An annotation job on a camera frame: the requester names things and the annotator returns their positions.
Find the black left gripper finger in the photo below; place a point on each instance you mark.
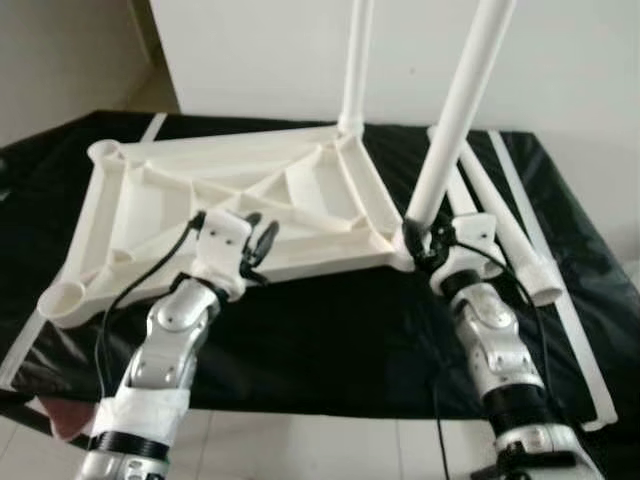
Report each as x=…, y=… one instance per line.
x=267, y=242
x=253, y=220

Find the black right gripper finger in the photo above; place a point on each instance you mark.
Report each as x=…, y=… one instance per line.
x=413, y=236

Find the white plastic table top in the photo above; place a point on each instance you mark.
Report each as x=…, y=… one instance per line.
x=150, y=220

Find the white plastic table leg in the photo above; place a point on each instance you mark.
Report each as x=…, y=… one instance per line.
x=515, y=230
x=460, y=190
x=455, y=120
x=355, y=60

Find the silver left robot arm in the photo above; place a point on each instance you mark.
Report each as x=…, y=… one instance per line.
x=165, y=350

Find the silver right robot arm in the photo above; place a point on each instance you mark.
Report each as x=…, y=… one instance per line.
x=495, y=350

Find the pink table cover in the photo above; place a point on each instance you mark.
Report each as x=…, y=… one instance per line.
x=68, y=420

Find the black metal table leg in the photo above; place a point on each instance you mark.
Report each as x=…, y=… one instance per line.
x=22, y=415

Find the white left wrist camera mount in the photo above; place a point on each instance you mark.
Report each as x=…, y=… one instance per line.
x=222, y=250

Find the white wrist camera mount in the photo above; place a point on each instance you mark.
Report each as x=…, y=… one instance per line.
x=222, y=250
x=470, y=245

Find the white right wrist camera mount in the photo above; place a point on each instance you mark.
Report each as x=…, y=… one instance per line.
x=470, y=245

